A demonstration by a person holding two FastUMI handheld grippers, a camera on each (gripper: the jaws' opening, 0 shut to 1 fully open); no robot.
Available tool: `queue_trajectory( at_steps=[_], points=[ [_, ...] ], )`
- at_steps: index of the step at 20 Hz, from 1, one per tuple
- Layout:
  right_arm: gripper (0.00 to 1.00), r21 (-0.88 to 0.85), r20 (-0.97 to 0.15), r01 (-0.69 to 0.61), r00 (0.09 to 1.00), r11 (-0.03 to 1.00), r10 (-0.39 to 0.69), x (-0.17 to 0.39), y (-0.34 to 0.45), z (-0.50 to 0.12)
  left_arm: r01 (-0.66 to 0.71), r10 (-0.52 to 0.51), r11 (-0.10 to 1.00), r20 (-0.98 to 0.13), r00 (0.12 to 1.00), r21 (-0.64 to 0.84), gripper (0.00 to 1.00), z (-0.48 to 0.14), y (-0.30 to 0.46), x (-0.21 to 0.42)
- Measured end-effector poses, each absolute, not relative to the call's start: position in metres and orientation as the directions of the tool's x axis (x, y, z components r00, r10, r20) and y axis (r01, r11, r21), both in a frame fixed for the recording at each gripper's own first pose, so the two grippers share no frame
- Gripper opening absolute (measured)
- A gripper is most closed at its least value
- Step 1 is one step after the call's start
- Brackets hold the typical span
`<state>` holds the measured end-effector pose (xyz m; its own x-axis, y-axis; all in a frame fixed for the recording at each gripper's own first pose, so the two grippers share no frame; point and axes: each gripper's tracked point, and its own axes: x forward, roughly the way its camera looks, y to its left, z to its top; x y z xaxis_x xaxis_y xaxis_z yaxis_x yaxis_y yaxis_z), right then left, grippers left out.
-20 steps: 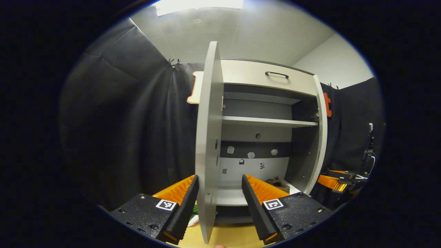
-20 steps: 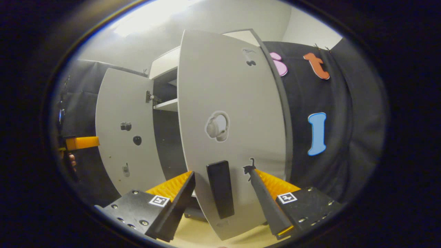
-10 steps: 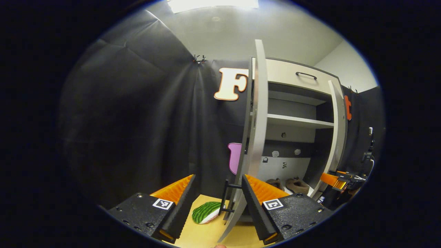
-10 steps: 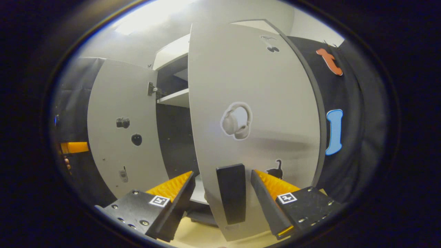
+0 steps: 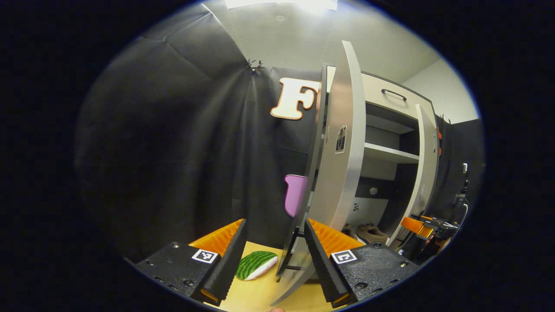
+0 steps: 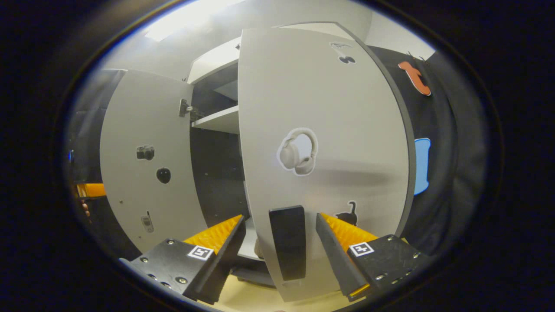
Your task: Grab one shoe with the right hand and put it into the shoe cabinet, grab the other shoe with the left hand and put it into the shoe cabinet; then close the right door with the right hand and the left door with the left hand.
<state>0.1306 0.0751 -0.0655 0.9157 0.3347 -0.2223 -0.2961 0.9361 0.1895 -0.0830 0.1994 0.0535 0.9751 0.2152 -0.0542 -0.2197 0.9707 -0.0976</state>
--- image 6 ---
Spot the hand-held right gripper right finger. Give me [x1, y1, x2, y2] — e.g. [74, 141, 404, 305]
[315, 212, 432, 303]

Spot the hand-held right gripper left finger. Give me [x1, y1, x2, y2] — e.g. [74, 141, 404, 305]
[119, 214, 246, 305]

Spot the white shoe cabinet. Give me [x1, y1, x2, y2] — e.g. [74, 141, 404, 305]
[187, 22, 278, 289]

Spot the white door with camera sticker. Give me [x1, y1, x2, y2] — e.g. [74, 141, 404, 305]
[100, 69, 209, 254]

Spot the white door with headphones sticker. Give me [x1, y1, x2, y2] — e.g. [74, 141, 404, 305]
[238, 22, 418, 302]

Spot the white cabinet shelf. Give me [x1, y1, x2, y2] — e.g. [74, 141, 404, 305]
[192, 105, 240, 135]

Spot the black backdrop cloth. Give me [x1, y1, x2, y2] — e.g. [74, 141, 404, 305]
[65, 69, 126, 260]
[369, 45, 490, 256]

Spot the black door handle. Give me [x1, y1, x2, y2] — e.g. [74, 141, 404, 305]
[269, 205, 306, 281]

